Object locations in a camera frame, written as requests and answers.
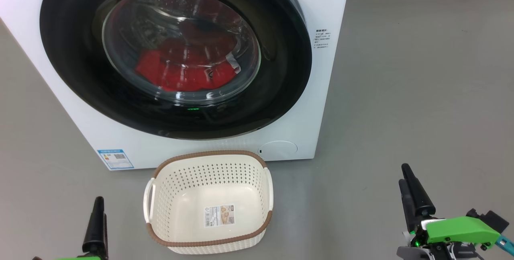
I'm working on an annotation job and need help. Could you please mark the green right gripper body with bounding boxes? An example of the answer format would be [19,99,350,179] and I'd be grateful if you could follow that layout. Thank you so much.
[398,216,502,260]

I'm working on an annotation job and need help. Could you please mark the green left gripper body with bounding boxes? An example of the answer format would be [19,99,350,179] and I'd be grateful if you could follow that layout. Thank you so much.
[54,255,108,260]

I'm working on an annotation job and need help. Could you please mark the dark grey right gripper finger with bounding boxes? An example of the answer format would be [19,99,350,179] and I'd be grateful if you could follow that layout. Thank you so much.
[399,180,420,232]
[402,164,436,219]

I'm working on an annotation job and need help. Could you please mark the black round glass washer door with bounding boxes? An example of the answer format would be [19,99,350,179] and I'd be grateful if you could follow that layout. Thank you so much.
[39,0,313,140]

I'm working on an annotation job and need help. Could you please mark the red sports jersey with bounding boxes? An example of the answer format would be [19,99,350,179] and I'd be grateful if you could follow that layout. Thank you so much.
[135,21,241,92]

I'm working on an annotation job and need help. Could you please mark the cream perforated basket brown rim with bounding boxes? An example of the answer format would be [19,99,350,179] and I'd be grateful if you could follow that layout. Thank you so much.
[143,150,274,255]

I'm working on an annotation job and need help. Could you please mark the white front-load washing machine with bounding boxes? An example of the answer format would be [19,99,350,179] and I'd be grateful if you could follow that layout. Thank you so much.
[0,0,353,171]

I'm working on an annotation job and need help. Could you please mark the stainless steel washing machine drum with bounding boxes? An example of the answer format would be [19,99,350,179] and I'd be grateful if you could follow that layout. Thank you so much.
[102,0,261,104]

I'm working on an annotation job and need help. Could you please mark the blue energy label sticker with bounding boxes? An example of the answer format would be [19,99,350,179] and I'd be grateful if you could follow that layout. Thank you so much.
[97,149,134,170]

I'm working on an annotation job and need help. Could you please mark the paper product label sticker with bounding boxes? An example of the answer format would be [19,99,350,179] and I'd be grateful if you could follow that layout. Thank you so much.
[204,205,235,228]

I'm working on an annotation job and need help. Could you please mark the round white filter cover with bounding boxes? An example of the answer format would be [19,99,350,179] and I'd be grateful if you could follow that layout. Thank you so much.
[258,141,298,160]

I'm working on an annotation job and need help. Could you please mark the black cable with teal connector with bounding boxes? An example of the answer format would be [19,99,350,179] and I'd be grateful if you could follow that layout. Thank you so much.
[495,235,514,253]

